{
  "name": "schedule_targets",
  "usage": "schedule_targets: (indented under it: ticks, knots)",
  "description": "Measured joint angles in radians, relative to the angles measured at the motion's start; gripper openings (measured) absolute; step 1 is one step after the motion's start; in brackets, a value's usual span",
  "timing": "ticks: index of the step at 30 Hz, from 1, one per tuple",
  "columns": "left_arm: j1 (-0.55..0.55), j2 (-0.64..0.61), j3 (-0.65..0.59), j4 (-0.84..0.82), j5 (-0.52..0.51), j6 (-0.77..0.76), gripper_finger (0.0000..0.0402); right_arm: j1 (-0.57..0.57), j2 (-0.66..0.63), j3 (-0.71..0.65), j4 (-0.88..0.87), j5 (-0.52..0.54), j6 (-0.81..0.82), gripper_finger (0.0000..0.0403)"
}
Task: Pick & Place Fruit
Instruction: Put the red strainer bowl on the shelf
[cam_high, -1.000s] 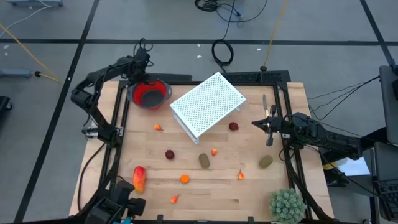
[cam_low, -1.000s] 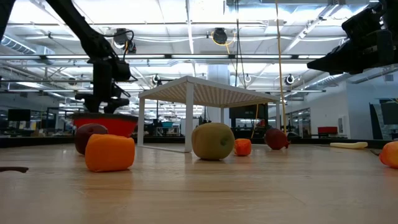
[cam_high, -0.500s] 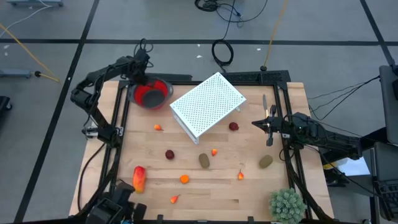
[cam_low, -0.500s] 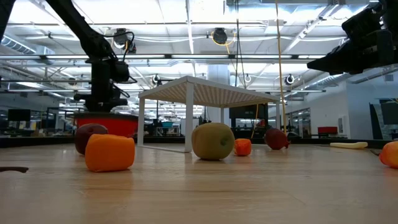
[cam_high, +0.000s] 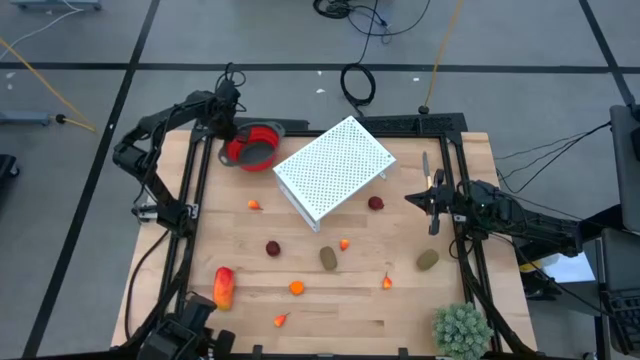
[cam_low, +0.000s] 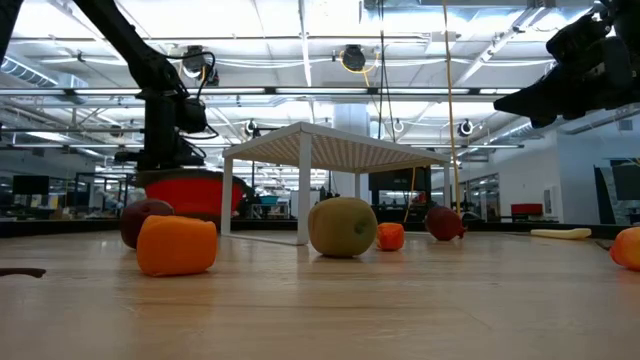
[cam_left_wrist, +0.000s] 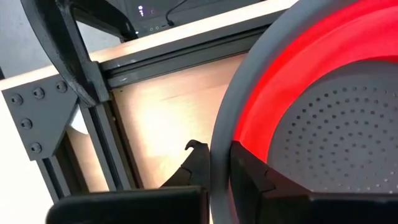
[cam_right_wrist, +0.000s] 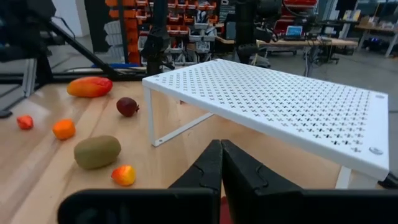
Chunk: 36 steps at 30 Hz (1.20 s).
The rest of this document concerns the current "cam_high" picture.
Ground white perforated metal shelf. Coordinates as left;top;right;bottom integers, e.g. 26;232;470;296
272;115;397;234

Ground black hanging coiled cable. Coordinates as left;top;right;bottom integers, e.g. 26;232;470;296
339;0;382;117

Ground pale green potted plant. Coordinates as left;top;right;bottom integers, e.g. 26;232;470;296
432;301;495;360

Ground black perforated panel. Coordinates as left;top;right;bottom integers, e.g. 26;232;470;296
357;113;469;135

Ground yellow floor cable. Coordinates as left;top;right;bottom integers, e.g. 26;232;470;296
0;37;97;134

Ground black bulky device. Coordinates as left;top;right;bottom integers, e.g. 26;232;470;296
137;293;237;360

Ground black laptop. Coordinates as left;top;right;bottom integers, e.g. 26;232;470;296
594;227;640;357

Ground black cable bundle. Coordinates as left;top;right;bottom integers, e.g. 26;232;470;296
312;0;432;46

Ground grey floor stand base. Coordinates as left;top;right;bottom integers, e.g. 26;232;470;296
9;0;104;12
0;110;52;127

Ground red collapsible bowl grey rim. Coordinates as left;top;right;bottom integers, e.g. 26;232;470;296
217;119;286;174

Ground grey monitor back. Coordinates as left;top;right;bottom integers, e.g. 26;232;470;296
608;103;640;234

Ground black aluminium table frame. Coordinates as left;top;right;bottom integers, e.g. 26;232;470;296
110;112;541;360

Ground brown kiwi fruit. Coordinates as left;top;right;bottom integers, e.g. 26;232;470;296
319;245;339;272
416;248;441;272

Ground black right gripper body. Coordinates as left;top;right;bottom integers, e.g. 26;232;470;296
427;168;471;236

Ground thin black cables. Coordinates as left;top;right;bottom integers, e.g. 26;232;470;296
494;121;612;195

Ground white sheet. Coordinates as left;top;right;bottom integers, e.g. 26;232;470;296
542;251;597;285

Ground yellow hanging cable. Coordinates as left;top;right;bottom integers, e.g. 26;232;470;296
418;0;465;115

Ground white floor cable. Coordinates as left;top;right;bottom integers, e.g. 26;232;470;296
0;0;86;49

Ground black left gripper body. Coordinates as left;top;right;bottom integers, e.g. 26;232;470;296
212;79;244;126

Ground black caster base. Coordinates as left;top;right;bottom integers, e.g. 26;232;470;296
0;153;21;181

